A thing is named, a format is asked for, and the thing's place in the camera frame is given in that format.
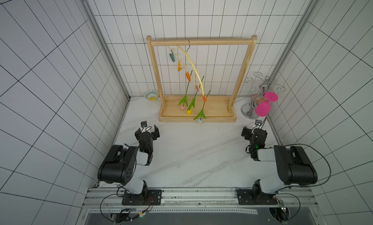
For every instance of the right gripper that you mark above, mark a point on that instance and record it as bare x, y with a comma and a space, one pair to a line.
253, 132

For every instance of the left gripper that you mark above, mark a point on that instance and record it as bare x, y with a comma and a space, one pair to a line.
137, 133

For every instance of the yellow tulip flower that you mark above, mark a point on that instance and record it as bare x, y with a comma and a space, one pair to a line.
191, 105

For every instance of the white tulip flower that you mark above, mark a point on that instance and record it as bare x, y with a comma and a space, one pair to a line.
201, 115

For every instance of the yellow clothes hanger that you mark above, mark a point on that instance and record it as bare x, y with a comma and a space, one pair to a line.
195, 76

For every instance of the pink tulip flower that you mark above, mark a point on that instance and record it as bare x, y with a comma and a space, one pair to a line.
183, 103

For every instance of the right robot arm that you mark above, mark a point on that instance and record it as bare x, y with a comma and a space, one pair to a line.
293, 168

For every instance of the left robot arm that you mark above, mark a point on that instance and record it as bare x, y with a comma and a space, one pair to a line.
119, 166

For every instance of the chrome glass holder stand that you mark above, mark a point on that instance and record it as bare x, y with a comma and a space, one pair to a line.
264, 83

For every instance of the pink plastic wine glass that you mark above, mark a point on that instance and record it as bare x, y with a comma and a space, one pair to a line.
264, 107

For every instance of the patterned glass on stand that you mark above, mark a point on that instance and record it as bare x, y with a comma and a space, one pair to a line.
256, 99

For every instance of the small patterned bowl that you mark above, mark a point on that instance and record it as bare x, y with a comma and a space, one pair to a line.
151, 95

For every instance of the teal clothespin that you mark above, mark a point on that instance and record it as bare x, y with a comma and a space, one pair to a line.
172, 56

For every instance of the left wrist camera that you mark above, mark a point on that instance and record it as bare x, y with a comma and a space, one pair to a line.
144, 124

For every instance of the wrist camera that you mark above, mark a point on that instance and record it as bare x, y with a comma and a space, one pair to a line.
144, 124
258, 123

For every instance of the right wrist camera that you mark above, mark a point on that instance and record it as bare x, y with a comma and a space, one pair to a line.
258, 123

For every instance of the wooden hanging rack frame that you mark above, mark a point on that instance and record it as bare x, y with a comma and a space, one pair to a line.
206, 108

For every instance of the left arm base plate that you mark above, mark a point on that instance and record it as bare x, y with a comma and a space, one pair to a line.
148, 197

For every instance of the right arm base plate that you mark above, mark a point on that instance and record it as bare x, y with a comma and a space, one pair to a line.
250, 197

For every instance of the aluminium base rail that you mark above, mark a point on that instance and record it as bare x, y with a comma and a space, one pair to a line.
107, 200

